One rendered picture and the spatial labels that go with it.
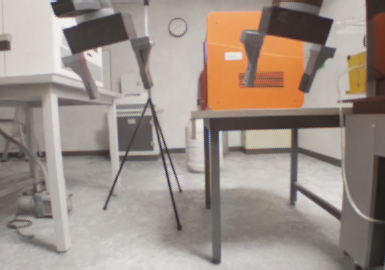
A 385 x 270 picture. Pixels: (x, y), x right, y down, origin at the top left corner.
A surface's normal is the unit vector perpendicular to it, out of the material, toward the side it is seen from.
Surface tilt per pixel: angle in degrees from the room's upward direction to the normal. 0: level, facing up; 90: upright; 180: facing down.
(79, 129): 90
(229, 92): 90
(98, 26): 114
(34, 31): 90
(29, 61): 90
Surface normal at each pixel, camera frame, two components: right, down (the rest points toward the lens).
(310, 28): 0.10, 0.47
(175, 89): 0.00, 0.09
